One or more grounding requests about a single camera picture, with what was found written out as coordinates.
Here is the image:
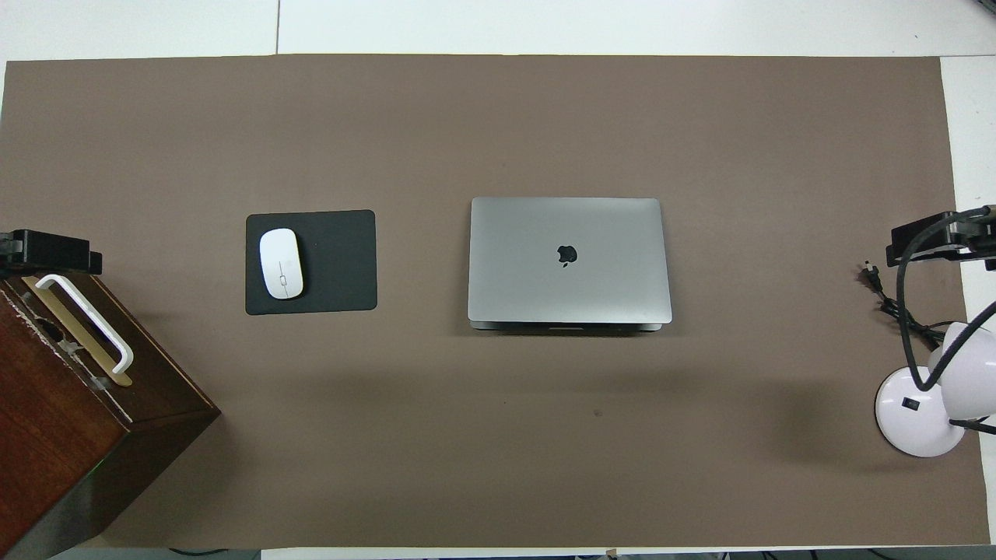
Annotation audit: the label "dark wooden box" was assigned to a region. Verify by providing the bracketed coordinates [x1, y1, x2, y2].
[0, 268, 222, 560]

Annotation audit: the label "white box handle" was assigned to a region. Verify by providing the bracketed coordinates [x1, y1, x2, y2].
[34, 274, 135, 376]

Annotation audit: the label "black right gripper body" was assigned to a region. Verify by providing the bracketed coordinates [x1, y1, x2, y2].
[886, 206, 996, 271]

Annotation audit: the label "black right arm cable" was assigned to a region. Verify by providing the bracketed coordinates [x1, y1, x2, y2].
[896, 205, 996, 391]

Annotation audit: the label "brass handle plate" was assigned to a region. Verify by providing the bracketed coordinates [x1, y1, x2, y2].
[21, 276, 133, 387]

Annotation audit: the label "white computer mouse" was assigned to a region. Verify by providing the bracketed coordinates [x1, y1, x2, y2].
[258, 227, 304, 300]

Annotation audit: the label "black mouse pad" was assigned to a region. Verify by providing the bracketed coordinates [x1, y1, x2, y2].
[245, 209, 378, 316]

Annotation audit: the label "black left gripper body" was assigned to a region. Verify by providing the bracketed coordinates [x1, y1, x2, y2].
[0, 229, 103, 275]

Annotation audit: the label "white desk lamp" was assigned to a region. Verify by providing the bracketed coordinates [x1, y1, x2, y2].
[875, 321, 996, 458]

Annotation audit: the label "black lamp power cable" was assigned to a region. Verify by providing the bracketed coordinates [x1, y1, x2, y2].
[858, 263, 947, 348]

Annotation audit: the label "silver apple laptop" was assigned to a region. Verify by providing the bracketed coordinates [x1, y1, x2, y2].
[467, 196, 673, 331]

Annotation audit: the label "brown desk mat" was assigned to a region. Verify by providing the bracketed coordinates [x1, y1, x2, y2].
[0, 54, 991, 549]

